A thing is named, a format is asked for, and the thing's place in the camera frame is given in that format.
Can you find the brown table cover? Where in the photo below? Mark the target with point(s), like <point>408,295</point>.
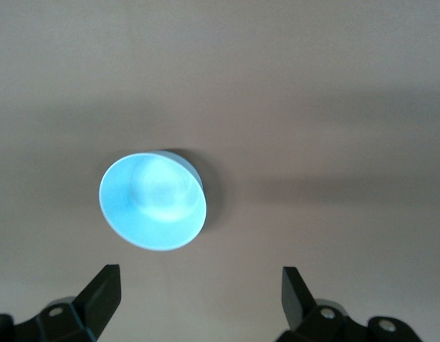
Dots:
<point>312,107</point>

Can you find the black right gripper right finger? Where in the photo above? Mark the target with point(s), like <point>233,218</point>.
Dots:
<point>305,320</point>

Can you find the light blue plastic bowl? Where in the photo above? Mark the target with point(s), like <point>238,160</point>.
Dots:
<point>152,206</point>

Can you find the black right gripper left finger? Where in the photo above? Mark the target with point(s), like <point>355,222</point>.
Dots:
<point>92,313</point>

